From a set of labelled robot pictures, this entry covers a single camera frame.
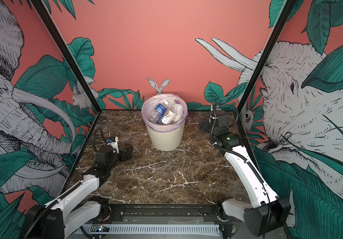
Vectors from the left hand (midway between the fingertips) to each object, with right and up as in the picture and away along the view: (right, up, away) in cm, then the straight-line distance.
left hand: (125, 145), depth 86 cm
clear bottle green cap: (+31, +21, -1) cm, 38 cm away
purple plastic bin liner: (+15, +26, +4) cm, 31 cm away
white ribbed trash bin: (+24, +2, +2) cm, 24 cm away
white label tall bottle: (+26, +16, -6) cm, 31 cm away
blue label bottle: (+20, +21, +3) cm, 29 cm away
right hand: (+47, +17, -11) cm, 51 cm away
